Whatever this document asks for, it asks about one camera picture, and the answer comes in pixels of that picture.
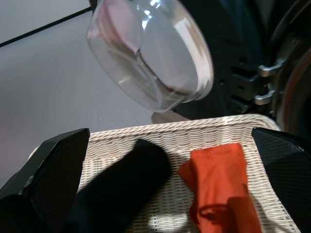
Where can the grey washing machine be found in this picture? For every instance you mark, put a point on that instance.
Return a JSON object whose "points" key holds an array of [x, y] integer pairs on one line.
{"points": [[298, 72]]}

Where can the black cloth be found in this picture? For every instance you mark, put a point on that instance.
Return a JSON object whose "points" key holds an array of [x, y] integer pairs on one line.
{"points": [[121, 182]]}

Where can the pale woven basket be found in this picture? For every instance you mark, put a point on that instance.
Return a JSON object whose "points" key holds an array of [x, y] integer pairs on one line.
{"points": [[218, 131]]}

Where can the red cloth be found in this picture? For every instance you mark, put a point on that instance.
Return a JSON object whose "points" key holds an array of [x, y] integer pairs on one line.
{"points": [[218, 182]]}

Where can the round glass washing machine door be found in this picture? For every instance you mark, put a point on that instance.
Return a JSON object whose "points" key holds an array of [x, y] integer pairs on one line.
{"points": [[145, 48]]}

